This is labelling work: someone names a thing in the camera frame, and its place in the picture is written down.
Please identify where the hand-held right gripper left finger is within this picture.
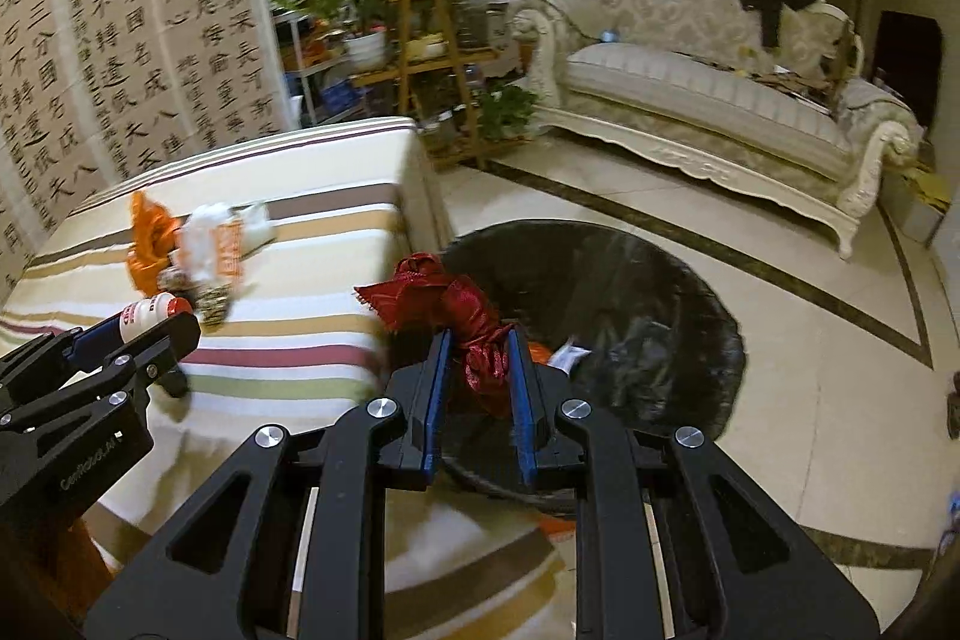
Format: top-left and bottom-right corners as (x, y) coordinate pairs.
(84, 329), (455, 640)

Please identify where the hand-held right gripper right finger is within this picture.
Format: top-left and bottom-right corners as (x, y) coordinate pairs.
(506, 323), (880, 640)

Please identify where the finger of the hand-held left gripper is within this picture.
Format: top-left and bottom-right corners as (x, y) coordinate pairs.
(0, 310), (203, 432)
(0, 310), (130, 402)

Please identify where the white bottle with red cap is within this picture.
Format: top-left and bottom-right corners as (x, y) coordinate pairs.
(118, 293), (196, 347)

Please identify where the red wrapper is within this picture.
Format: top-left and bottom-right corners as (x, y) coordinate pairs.
(354, 251), (541, 420)

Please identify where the orange plastic wrapper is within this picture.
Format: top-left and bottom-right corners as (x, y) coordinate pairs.
(124, 192), (185, 298)

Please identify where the bin with black bag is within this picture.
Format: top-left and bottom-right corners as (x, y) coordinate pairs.
(439, 220), (747, 521)

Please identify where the dark patterned snack packet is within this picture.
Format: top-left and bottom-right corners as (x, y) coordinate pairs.
(169, 269), (233, 331)

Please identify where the white paper scrap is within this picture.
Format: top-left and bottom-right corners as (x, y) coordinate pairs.
(550, 340), (592, 373)

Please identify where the white wrapper with orange print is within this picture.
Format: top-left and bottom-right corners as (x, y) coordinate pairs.
(176, 201), (275, 285)

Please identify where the striped tablecloth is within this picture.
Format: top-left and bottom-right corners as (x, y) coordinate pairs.
(0, 116), (578, 640)

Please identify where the white metal shelf rack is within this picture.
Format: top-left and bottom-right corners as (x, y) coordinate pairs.
(270, 2), (362, 129)

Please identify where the blue storage box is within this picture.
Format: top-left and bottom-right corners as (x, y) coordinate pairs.
(315, 81), (362, 121)

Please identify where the small green floor plant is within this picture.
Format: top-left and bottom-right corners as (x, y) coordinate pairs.
(476, 81), (541, 144)

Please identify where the white plant pot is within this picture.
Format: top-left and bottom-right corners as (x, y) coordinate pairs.
(343, 31), (389, 73)

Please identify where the cream ornate sofa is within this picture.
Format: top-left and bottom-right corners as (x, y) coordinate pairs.
(510, 0), (923, 260)

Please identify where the wooden plant stand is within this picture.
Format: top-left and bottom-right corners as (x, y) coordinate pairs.
(351, 0), (527, 170)

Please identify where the cardboard box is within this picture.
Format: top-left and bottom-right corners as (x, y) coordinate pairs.
(881, 158), (950, 245)

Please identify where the calligraphy wall poster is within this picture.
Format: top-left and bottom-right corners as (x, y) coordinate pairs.
(0, 0), (297, 296)

